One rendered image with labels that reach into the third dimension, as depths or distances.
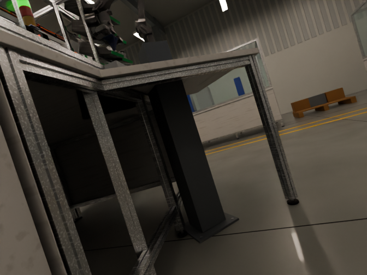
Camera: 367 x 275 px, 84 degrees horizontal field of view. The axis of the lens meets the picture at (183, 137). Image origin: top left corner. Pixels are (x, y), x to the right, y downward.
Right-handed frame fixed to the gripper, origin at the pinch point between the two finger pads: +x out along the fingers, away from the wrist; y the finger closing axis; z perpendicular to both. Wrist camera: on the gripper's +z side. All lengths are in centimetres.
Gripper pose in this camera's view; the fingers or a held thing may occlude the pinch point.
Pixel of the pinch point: (112, 44)
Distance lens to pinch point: 130.3
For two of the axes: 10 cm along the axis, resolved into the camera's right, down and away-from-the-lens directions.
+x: 2.9, 9.6, 0.2
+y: -1.9, 0.8, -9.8
